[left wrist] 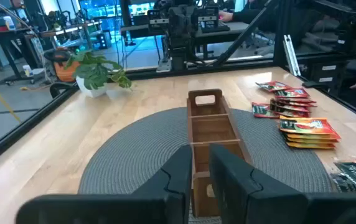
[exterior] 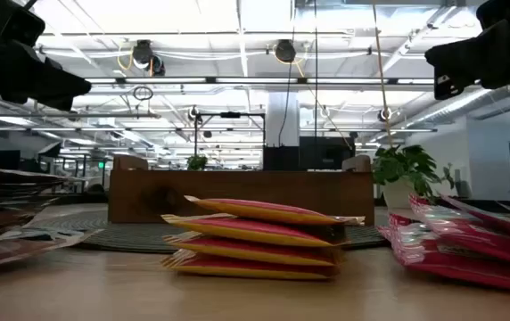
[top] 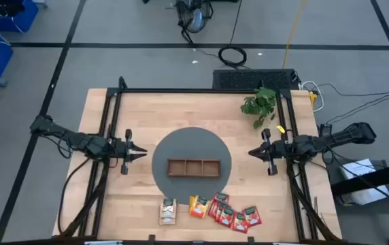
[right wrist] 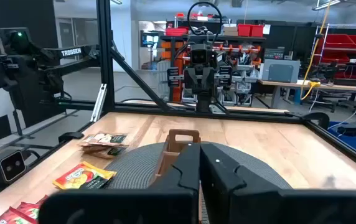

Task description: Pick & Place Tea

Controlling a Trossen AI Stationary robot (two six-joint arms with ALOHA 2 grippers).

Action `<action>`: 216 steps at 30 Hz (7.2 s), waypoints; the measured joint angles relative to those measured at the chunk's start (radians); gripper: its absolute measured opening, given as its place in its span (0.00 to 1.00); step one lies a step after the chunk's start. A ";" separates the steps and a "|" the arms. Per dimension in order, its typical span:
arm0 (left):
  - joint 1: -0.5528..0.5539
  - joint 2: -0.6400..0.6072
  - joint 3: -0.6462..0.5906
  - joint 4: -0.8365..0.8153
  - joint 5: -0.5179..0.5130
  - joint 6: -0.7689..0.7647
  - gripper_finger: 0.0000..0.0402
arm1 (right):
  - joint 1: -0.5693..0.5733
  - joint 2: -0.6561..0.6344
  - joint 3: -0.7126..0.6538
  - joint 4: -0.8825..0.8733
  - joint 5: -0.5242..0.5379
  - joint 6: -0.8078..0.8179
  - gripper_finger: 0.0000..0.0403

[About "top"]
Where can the black floor fan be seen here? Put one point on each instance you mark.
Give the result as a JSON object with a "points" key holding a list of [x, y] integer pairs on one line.
{"points": [[194, 17]]}

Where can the black equipment bundle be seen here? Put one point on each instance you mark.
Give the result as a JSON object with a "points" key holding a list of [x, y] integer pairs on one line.
{"points": [[9, 7]]}

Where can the beige vanilla tea bag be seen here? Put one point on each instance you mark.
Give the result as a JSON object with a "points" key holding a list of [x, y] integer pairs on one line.
{"points": [[167, 222], [169, 209]]}

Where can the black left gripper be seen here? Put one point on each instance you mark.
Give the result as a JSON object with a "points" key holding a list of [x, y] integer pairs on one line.
{"points": [[123, 149]]}

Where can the red strawberry tea bag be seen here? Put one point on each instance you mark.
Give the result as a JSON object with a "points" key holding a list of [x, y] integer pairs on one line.
{"points": [[239, 224], [222, 197], [212, 210], [228, 217], [217, 214], [252, 216]]}

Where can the wooden three-compartment tray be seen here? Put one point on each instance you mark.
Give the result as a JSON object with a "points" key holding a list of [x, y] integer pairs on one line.
{"points": [[194, 167]]}

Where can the yellow power plug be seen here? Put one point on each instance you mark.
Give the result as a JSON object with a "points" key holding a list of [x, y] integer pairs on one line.
{"points": [[313, 98]]}

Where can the round grey woven placemat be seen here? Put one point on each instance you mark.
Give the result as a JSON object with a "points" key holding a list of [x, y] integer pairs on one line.
{"points": [[191, 143]]}

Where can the potted green plant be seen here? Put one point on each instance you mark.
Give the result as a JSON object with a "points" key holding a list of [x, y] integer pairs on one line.
{"points": [[260, 103]]}

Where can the black perforated computer case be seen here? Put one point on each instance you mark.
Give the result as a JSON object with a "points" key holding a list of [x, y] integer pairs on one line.
{"points": [[249, 80]]}

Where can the white paper sheets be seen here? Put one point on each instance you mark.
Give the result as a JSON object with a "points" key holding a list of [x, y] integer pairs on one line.
{"points": [[359, 168]]}

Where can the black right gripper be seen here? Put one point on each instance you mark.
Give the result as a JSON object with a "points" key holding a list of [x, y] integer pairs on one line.
{"points": [[276, 149]]}

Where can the small black box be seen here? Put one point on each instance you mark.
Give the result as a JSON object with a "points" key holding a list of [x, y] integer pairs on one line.
{"points": [[325, 130]]}

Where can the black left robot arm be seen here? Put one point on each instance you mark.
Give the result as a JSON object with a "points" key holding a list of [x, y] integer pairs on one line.
{"points": [[79, 141]]}

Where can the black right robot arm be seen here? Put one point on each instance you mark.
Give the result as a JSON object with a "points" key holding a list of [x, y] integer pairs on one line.
{"points": [[334, 137]]}

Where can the black aluminium table frame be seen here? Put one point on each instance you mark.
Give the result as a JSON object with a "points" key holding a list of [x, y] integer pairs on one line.
{"points": [[181, 90]]}

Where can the black clamp bracket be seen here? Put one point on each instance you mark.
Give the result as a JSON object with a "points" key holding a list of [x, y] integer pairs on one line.
{"points": [[152, 239], [251, 240]]}

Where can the black metal bar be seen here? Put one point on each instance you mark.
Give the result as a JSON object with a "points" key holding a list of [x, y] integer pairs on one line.
{"points": [[378, 177]]}

